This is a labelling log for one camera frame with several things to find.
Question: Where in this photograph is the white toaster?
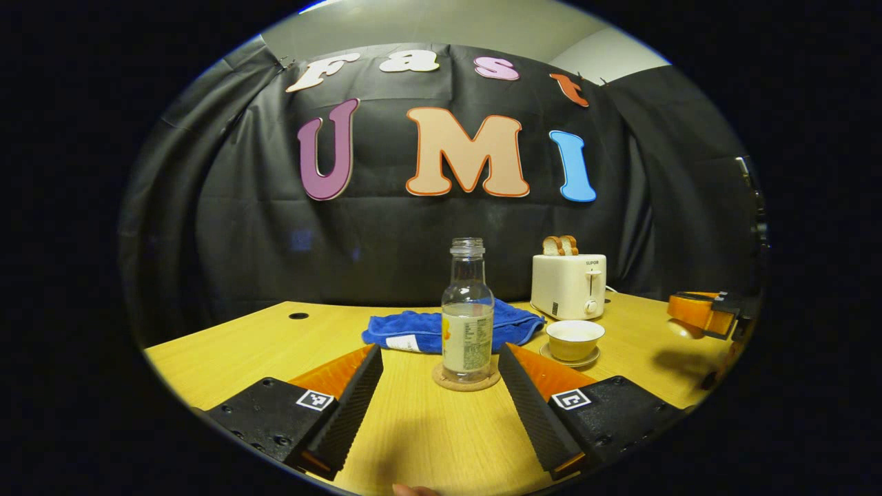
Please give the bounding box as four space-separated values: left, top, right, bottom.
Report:
531 254 608 321

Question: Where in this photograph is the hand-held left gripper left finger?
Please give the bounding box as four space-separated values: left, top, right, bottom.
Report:
204 343 384 482

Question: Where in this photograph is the clear water bottle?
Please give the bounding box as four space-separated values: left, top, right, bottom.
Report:
441 238 495 384

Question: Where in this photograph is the blue towel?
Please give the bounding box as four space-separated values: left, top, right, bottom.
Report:
362 298 546 355

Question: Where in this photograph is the round cork coaster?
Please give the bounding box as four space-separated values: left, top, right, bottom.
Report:
432 362 502 393

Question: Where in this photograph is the beige teacup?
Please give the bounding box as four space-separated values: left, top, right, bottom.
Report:
546 320 606 362

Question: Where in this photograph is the beige saucer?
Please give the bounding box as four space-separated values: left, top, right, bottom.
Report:
540 342 601 369

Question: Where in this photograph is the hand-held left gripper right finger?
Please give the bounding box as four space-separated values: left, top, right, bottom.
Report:
498 342 687 482

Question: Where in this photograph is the black backdrop cloth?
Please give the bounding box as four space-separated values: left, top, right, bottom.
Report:
119 34 767 345

